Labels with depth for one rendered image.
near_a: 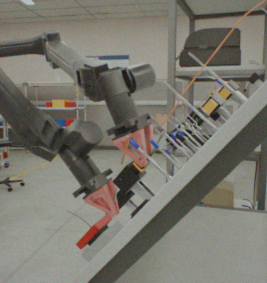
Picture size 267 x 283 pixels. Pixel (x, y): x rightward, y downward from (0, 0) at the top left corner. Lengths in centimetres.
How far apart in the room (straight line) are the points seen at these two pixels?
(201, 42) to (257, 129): 124
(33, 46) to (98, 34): 758
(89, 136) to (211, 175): 29
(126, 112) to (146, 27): 785
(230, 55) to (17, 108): 122
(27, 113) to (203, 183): 38
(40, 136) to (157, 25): 784
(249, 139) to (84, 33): 840
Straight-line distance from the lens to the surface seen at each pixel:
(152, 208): 41
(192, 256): 113
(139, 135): 65
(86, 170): 75
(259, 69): 162
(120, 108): 67
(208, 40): 172
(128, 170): 70
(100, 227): 50
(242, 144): 52
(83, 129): 70
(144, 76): 72
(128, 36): 852
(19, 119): 70
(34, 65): 926
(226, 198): 176
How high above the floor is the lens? 130
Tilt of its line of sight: 8 degrees down
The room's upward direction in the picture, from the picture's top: straight up
